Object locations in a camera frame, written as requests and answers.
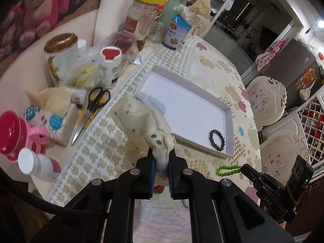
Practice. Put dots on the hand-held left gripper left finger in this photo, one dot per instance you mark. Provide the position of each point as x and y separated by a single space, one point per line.
151 172

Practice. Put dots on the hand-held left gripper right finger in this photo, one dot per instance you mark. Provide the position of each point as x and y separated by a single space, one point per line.
170 176

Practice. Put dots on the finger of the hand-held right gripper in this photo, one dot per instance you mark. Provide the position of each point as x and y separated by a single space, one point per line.
253 176

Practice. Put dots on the cream polka-dot scrunchie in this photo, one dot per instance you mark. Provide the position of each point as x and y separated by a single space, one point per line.
144 121

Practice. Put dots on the light blue fluffy scrunchie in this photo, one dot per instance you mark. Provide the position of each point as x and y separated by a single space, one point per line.
155 105

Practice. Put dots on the white shallow box tray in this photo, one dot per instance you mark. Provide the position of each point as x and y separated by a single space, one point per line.
182 101

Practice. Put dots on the white ornate chair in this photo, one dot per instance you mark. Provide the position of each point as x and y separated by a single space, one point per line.
278 154
265 101

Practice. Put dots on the white lattice shelf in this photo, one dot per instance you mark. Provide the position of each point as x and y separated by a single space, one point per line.
313 121

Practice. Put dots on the quilted apple pattern tablecloth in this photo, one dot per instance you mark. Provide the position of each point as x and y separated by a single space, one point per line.
217 81

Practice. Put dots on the white bottle with red cap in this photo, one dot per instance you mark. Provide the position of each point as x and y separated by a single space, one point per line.
110 68

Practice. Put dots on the patterned tissue box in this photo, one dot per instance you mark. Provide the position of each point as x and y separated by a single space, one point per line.
50 121

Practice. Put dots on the dark refrigerator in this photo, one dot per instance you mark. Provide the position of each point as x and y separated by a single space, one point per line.
291 63

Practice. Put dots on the clear plastic bag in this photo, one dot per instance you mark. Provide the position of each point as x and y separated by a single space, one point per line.
83 73

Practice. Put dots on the pink patterned cloth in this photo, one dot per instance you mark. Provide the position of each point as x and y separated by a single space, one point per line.
272 53

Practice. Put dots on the white counter cabinet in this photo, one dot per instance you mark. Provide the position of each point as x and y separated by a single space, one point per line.
227 45

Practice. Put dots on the small clear glass jar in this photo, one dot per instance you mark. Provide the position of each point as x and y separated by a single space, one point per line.
157 34

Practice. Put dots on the blue and white can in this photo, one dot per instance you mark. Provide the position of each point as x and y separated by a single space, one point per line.
174 35

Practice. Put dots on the white can with gold lid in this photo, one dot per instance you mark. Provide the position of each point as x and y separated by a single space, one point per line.
63 55

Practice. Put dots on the pink cup with red lid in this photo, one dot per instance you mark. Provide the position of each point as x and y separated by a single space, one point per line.
10 131

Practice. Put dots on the clear jar with yellow lid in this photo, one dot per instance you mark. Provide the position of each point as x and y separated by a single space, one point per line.
141 17

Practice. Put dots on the white paper towel roll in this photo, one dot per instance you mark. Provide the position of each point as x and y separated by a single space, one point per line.
111 12

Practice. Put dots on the beige crumpled bag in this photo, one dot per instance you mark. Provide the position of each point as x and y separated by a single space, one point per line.
200 12

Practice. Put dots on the pale green bottle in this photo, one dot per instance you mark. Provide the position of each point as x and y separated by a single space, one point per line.
172 6

